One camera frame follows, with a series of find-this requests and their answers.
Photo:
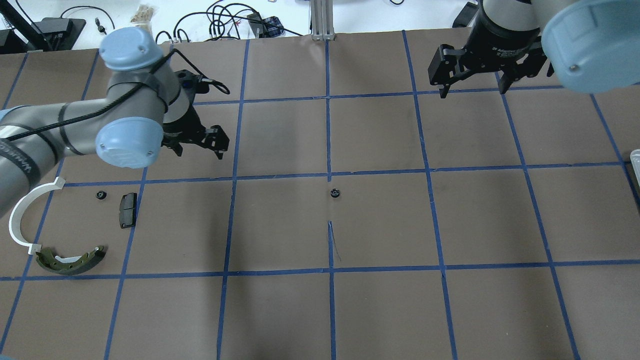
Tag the black power adapter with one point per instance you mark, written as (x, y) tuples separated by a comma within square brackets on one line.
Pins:
[(467, 15)]

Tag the dark grey brake pad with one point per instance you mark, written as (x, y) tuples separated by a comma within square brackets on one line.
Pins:
[(127, 215)]

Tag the aluminium frame post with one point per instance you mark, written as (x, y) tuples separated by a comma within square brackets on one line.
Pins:
[(322, 20)]

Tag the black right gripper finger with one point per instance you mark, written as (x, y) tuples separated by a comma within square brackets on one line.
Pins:
[(444, 89), (505, 82)]

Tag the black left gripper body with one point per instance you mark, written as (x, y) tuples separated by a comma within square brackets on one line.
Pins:
[(186, 126)]

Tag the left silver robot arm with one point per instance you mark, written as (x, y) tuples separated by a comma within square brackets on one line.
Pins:
[(147, 106)]

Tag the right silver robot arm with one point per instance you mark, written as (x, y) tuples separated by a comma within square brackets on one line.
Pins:
[(593, 46)]

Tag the olive metal brake shoe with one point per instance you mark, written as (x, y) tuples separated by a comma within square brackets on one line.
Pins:
[(48, 260)]

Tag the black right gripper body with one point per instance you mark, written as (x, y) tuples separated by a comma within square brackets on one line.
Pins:
[(500, 36)]

